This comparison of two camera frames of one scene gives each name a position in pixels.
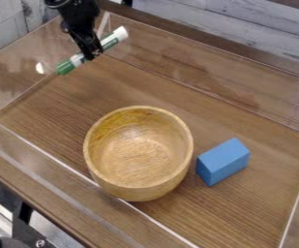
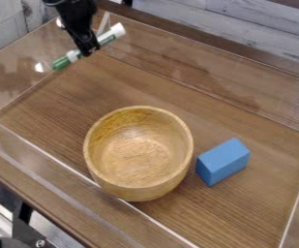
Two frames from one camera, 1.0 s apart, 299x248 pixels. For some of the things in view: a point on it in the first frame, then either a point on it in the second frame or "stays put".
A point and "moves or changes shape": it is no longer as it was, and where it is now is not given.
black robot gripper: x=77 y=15 stays put
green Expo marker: x=76 y=59 moves or changes shape
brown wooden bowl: x=137 y=148 stays put
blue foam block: x=221 y=162 stays put
